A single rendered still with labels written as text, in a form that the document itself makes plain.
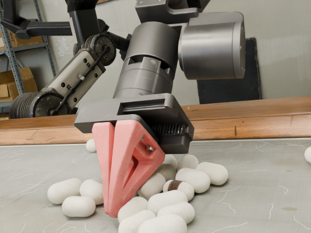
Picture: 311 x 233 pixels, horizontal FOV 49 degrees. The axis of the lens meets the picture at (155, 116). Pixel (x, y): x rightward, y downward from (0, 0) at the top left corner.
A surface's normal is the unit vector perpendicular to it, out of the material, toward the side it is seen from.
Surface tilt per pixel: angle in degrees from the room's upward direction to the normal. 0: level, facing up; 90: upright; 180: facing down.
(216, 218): 0
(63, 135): 45
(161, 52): 59
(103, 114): 41
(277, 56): 89
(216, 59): 102
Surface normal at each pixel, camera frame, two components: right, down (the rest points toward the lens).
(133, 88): -0.21, -0.54
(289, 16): -0.47, 0.30
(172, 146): -0.19, 0.84
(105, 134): -0.45, -0.19
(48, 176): -0.18, -0.96
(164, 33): 0.39, -0.40
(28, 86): 0.82, -0.02
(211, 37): -0.32, -0.36
